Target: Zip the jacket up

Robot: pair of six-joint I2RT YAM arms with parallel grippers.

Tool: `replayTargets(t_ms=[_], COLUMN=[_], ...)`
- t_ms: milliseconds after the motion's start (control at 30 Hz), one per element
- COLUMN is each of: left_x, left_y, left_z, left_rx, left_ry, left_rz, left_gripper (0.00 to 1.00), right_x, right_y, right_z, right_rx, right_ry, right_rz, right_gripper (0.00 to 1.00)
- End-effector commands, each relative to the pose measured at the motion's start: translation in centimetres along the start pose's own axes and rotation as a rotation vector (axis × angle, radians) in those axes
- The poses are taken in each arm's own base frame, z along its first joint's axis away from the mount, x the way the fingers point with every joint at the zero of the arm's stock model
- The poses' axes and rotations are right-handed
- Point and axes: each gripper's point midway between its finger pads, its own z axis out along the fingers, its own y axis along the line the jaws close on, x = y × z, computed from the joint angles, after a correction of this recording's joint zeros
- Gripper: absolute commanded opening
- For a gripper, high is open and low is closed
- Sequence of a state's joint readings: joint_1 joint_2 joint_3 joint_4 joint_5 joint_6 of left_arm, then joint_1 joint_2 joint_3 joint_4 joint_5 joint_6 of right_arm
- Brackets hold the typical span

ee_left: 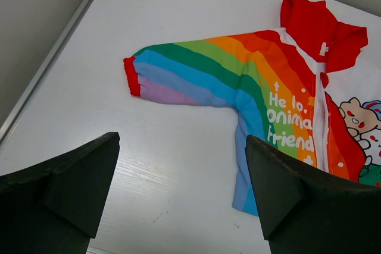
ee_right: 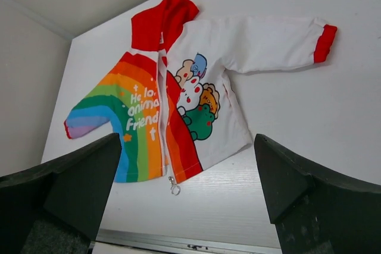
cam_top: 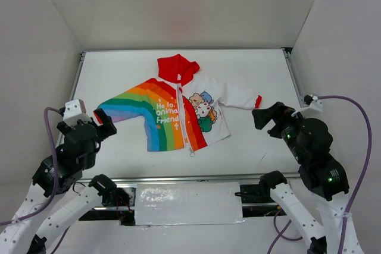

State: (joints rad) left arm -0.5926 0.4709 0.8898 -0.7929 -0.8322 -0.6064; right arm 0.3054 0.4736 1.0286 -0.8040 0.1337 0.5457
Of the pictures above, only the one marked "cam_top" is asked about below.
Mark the rainbow and white kids jacket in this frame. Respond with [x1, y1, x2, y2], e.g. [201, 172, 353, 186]
[99, 54, 262, 152]

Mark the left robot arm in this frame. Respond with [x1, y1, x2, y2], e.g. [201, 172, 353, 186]
[1, 108, 129, 253]

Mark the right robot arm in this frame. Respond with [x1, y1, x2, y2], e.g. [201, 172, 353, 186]
[235, 102, 363, 253]

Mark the white foil covered panel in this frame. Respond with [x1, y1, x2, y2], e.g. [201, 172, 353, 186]
[135, 182, 244, 226]

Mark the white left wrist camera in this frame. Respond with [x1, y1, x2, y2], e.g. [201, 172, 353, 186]
[63, 99, 90, 127]

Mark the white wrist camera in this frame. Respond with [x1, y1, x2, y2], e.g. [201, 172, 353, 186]
[63, 99, 90, 127]
[291, 95, 323, 117]

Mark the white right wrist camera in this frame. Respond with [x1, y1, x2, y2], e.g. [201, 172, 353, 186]
[291, 95, 323, 117]

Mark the aluminium table frame rail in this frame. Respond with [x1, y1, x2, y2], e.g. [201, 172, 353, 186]
[70, 49, 300, 182]

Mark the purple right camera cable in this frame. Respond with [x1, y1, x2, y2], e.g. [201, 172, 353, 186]
[267, 95, 373, 254]

